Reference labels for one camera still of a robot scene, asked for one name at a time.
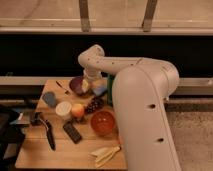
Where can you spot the white cup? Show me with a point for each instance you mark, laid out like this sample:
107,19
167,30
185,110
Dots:
63,110

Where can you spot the black handled knife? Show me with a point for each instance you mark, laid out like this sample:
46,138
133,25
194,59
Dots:
49,133

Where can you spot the yellow banana peel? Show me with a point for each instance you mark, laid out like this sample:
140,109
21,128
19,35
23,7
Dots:
105,154

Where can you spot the blue sponge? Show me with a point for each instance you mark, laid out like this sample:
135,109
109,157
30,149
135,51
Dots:
99,90

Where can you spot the dark object at table edge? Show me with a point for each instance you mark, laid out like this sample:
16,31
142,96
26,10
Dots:
26,119

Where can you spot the red bowl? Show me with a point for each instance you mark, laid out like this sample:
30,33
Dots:
102,123

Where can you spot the green plastic tray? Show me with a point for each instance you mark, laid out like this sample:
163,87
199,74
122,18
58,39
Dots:
110,79

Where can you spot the black rectangular remote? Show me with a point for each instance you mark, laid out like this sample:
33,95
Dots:
72,132

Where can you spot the bunch of dark grapes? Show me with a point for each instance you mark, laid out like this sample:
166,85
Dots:
96,103

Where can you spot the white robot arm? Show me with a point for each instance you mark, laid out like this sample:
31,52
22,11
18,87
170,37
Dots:
138,92

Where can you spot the blue grey cup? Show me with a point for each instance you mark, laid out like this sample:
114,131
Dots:
49,99

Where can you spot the purple bowl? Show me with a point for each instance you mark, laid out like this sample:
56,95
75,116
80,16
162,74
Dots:
75,85

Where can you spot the dark spoon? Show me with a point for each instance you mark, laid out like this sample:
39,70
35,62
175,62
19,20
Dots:
66,91

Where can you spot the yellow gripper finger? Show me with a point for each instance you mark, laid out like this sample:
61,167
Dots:
99,82
85,86

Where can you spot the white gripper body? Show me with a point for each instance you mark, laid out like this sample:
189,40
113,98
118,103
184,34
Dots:
91,75

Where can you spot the red yellow apple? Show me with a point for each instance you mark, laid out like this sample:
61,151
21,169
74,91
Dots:
77,110

